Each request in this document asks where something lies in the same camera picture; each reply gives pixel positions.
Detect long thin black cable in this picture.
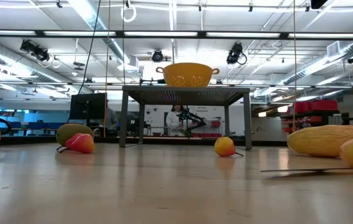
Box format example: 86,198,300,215
77,0,102,95

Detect yellow toy corn cob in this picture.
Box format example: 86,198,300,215
287,124,353,158

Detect person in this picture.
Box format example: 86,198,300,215
165,105,186,137
106,99,119,131

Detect black computer monitor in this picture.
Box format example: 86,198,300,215
68,92,108,121

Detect yellow plastic colander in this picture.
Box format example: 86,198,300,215
155,62,221,88

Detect white cable ring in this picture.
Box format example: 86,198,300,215
121,0,137,23

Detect grey perforated metal stand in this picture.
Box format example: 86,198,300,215
119,85,254,151

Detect red storage bins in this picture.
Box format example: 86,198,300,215
293,99,339,114

